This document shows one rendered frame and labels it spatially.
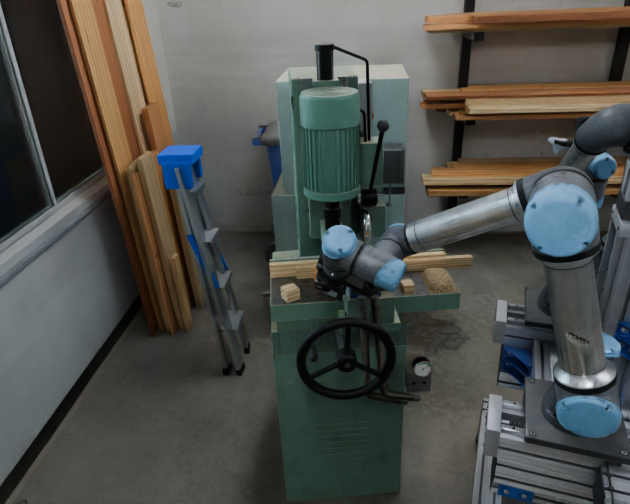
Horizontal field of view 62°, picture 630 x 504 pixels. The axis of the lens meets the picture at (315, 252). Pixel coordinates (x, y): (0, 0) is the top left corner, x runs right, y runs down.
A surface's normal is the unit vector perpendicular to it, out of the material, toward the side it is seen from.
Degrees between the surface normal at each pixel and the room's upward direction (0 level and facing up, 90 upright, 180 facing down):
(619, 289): 90
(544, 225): 83
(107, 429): 0
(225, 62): 90
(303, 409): 90
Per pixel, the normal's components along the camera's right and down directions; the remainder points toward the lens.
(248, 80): -0.08, 0.45
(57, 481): -0.04, -0.90
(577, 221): -0.46, 0.31
